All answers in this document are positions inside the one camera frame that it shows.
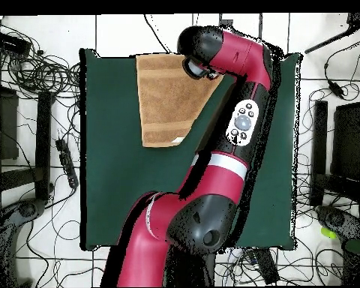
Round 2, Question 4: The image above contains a tan terry towel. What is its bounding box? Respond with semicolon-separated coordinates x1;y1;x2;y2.
135;53;224;148

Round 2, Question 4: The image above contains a black flat device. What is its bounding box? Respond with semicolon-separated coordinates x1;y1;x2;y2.
253;247;281;285

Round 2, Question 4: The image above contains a dark flat panel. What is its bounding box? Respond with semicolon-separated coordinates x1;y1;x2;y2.
330;101;360;181
0;83;20;161

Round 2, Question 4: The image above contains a dark green table cloth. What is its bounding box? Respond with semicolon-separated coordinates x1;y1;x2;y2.
79;47;302;251

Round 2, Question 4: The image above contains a black power strip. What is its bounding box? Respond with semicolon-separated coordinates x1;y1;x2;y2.
55;138;80;190

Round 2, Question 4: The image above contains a black L-shaped stand foot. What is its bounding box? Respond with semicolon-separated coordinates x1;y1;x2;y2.
0;91;53;201
310;100;360;206

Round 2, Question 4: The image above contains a yellow-green ball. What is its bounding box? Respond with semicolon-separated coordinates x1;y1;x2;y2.
320;226;338;240

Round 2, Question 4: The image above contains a black power adapter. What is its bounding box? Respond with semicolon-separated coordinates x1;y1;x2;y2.
328;81;346;99

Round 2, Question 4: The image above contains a black rod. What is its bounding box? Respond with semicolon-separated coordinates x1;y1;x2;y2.
304;13;360;55

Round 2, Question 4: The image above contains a black electronics box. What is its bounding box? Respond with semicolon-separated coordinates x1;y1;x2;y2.
0;30;32;56

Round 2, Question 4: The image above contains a tangled black cable bundle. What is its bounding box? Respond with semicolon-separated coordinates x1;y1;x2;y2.
0;17;81;100

